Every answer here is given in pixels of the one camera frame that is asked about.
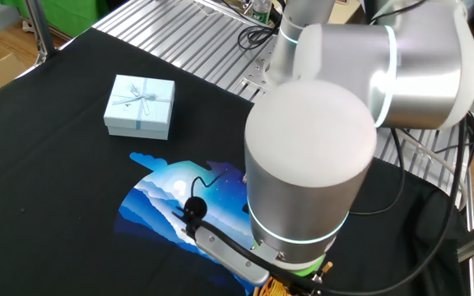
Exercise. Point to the light blue gift box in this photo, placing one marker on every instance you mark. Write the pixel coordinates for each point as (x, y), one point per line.
(138, 107)

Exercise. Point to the yellow orange woven dish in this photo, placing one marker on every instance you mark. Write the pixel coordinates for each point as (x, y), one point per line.
(274, 288)

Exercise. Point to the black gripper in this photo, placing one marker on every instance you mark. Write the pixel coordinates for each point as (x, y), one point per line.
(303, 288)

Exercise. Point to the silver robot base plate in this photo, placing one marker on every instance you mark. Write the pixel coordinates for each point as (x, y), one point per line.
(253, 74)

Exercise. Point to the black cloth with blue print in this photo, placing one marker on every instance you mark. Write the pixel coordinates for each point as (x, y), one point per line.
(56, 164)

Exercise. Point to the green plastic bottle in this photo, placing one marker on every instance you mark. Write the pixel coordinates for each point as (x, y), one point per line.
(261, 10)

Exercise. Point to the green cloth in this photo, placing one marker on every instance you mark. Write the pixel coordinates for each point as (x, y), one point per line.
(68, 16)

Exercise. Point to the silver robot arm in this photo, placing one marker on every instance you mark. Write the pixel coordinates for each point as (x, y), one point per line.
(303, 164)

